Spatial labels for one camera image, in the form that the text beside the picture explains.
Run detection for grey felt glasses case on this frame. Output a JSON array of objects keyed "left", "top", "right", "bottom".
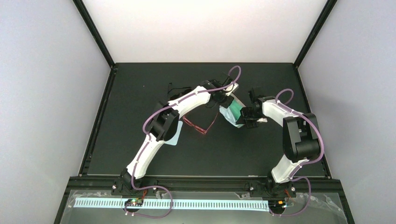
[{"left": 230, "top": 94, "right": 245, "bottom": 112}]

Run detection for pink transparent sunglasses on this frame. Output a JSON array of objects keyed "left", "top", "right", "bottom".
[{"left": 182, "top": 112, "right": 219, "bottom": 135}]

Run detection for light blue cleaning cloth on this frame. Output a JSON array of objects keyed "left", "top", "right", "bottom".
[
  {"left": 165, "top": 121, "right": 183, "bottom": 146},
  {"left": 219, "top": 106, "right": 244, "bottom": 128}
]

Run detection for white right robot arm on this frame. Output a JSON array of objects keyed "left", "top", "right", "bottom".
[{"left": 237, "top": 87, "right": 324, "bottom": 196}]

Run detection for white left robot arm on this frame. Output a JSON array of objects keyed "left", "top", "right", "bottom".
[{"left": 121, "top": 80, "right": 239, "bottom": 191}]

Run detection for black round sunglasses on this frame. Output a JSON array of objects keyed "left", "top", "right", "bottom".
[{"left": 167, "top": 83, "right": 192, "bottom": 100}]

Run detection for right controller circuit board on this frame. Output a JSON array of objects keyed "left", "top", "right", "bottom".
[{"left": 269, "top": 200, "right": 295, "bottom": 209}]

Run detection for controller circuit board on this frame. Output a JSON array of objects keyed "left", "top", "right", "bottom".
[
  {"left": 124, "top": 198, "right": 144, "bottom": 207},
  {"left": 269, "top": 200, "right": 295, "bottom": 209}
]

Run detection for left controller circuit board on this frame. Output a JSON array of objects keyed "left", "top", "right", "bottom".
[{"left": 124, "top": 198, "right": 144, "bottom": 207}]

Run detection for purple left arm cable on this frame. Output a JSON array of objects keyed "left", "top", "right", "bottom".
[{"left": 131, "top": 65, "right": 242, "bottom": 190}]

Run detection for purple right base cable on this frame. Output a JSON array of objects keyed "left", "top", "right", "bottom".
[{"left": 268, "top": 176, "right": 312, "bottom": 217}]

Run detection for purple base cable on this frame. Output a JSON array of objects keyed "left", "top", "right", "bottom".
[
  {"left": 123, "top": 185, "right": 174, "bottom": 219},
  {"left": 268, "top": 176, "right": 312, "bottom": 217}
]

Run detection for white slotted cable duct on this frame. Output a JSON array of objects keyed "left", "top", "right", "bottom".
[{"left": 72, "top": 198, "right": 269, "bottom": 212}]

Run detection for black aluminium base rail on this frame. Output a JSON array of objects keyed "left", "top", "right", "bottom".
[{"left": 54, "top": 175, "right": 354, "bottom": 224}]

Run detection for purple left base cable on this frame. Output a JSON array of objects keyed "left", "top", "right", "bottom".
[{"left": 123, "top": 185, "right": 174, "bottom": 219}]

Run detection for black left frame post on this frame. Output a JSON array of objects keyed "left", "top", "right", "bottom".
[{"left": 73, "top": 0, "right": 115, "bottom": 69}]

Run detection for black frame post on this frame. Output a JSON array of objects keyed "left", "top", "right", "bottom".
[
  {"left": 73, "top": 0, "right": 115, "bottom": 69},
  {"left": 293, "top": 0, "right": 338, "bottom": 69}
]

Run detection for black right frame post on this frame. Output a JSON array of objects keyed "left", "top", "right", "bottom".
[{"left": 293, "top": 0, "right": 338, "bottom": 69}]

